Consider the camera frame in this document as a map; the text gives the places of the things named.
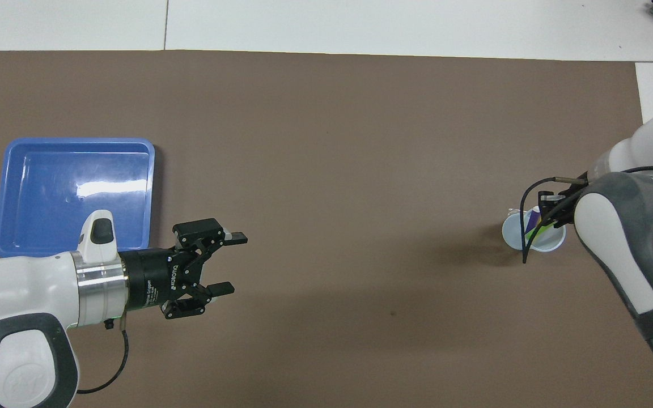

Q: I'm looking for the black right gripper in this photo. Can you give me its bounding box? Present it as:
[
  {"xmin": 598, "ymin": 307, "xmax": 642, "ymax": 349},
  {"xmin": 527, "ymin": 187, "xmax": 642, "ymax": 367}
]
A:
[{"xmin": 538, "ymin": 182, "xmax": 585, "ymax": 227}]

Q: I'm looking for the purple pen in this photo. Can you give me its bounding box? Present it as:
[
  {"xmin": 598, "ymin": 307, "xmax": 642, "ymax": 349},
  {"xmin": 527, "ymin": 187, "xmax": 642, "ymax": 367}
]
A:
[{"xmin": 525, "ymin": 207, "xmax": 542, "ymax": 239}]

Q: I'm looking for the translucent plastic cup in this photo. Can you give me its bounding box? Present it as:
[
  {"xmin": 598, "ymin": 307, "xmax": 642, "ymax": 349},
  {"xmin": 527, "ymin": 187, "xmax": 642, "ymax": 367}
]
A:
[{"xmin": 501, "ymin": 207, "xmax": 567, "ymax": 253}]

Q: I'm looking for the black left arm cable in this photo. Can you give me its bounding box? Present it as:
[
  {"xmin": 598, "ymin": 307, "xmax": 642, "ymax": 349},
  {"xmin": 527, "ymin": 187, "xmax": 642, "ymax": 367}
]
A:
[{"xmin": 76, "ymin": 317, "xmax": 130, "ymax": 394}]

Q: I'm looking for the blue plastic tray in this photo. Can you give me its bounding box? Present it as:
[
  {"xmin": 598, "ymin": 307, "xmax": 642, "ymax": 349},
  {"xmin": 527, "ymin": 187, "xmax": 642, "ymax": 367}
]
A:
[{"xmin": 0, "ymin": 138, "xmax": 156, "ymax": 260}]

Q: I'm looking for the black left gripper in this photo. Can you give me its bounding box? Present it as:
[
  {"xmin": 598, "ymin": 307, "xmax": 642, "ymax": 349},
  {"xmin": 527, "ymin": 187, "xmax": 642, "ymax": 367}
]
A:
[{"xmin": 119, "ymin": 218, "xmax": 248, "ymax": 321}]

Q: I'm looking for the brown table mat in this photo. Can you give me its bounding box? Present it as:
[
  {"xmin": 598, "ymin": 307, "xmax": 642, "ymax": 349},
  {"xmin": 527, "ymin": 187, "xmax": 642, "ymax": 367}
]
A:
[{"xmin": 0, "ymin": 50, "xmax": 653, "ymax": 408}]

